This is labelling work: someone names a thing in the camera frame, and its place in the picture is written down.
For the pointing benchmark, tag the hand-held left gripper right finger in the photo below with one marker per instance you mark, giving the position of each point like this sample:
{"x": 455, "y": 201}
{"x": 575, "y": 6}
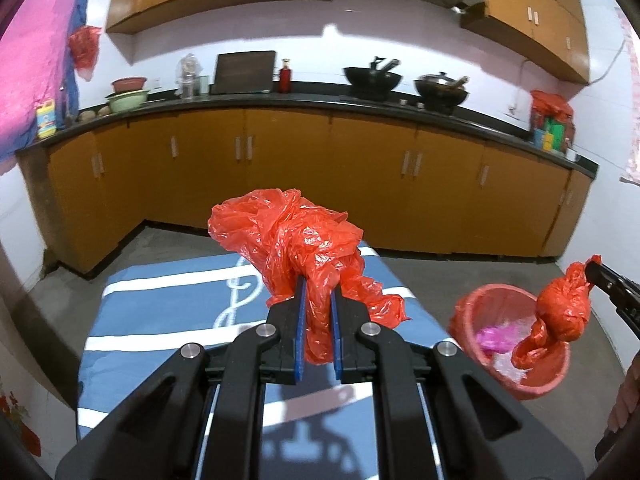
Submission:
{"x": 336, "y": 340}

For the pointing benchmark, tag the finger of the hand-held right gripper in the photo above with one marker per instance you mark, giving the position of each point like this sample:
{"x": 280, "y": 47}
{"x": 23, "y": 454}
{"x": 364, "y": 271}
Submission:
{"x": 622, "y": 292}

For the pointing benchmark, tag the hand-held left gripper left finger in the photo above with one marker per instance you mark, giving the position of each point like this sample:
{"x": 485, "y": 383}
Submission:
{"x": 300, "y": 330}

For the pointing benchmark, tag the red plastic bag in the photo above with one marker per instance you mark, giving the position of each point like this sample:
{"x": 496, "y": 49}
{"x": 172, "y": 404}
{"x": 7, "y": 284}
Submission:
{"x": 300, "y": 235}
{"x": 562, "y": 310}

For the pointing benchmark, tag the red plastic trash bin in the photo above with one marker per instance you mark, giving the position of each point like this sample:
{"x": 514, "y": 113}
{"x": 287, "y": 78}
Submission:
{"x": 465, "y": 320}

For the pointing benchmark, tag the clear bubble wrap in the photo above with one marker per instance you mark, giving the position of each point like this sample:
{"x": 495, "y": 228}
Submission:
{"x": 505, "y": 366}

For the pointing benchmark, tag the purple plastic bag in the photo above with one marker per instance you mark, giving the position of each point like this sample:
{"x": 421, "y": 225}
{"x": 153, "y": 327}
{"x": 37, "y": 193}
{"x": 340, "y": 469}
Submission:
{"x": 492, "y": 337}

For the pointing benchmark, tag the person's right hand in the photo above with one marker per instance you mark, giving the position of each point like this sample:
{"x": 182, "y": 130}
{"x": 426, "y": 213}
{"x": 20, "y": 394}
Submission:
{"x": 622, "y": 405}

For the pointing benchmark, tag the blue white-striped tablecloth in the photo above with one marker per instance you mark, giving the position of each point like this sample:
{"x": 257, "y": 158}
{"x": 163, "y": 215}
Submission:
{"x": 165, "y": 305}

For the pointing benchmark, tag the white mug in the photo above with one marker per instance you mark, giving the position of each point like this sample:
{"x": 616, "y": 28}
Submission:
{"x": 572, "y": 154}

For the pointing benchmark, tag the patterned hanging cloth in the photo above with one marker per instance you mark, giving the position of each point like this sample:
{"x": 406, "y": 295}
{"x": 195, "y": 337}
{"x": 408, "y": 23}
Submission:
{"x": 631, "y": 135}

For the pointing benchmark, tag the wooden lower kitchen cabinets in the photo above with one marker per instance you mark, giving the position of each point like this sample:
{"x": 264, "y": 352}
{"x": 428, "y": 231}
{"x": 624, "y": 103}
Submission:
{"x": 300, "y": 170}

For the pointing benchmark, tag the colourful utensil holder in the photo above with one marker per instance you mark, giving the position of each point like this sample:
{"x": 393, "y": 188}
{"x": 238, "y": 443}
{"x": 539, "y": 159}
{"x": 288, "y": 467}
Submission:
{"x": 549, "y": 135}

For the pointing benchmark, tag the red bag on colourful holder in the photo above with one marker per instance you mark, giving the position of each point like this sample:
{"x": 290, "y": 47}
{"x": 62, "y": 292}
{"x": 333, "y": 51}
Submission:
{"x": 550, "y": 105}

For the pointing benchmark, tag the black kitchen countertop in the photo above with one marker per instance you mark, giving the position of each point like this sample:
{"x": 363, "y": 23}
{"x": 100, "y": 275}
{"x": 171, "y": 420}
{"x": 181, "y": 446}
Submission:
{"x": 310, "y": 100}

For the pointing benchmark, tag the red bottle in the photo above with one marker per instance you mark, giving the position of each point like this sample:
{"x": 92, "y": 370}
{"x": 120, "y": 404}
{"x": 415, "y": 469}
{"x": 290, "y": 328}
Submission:
{"x": 285, "y": 77}

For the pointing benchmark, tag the black wok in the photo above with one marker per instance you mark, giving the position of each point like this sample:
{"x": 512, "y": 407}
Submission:
{"x": 372, "y": 80}

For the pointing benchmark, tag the dark cutting board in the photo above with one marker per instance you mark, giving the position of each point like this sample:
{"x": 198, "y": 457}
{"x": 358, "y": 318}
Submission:
{"x": 242, "y": 72}

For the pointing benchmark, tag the wok with lid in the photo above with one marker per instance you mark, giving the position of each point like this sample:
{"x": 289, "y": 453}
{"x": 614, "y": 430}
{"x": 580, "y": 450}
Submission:
{"x": 442, "y": 92}

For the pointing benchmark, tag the jar in clear bag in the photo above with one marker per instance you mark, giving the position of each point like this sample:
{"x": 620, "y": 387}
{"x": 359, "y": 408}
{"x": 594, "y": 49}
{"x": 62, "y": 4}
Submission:
{"x": 187, "y": 77}

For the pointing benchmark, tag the green basin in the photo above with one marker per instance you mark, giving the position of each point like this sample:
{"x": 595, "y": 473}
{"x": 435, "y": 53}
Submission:
{"x": 127, "y": 102}

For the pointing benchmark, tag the angled wooden upper cabinet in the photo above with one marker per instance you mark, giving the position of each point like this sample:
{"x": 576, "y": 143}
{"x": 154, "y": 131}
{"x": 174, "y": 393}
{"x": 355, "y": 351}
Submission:
{"x": 535, "y": 15}

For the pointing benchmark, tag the red-brown basin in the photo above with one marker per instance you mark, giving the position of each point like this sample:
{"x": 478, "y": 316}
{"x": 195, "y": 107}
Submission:
{"x": 129, "y": 85}

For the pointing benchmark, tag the yellow packet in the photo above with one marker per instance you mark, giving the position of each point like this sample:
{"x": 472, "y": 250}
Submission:
{"x": 46, "y": 120}

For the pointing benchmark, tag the pink blue-edged hanging cloth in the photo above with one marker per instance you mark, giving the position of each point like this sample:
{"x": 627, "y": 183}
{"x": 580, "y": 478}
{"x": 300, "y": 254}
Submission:
{"x": 30, "y": 60}

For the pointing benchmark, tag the wall socket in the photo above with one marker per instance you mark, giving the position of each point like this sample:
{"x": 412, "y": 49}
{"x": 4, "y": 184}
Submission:
{"x": 511, "y": 111}

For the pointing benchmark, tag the red flower wall sticker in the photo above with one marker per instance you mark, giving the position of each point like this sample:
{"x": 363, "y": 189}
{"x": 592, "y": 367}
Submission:
{"x": 15, "y": 407}

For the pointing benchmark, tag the red bag hanging on wall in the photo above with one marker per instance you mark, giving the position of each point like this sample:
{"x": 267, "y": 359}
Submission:
{"x": 85, "y": 50}

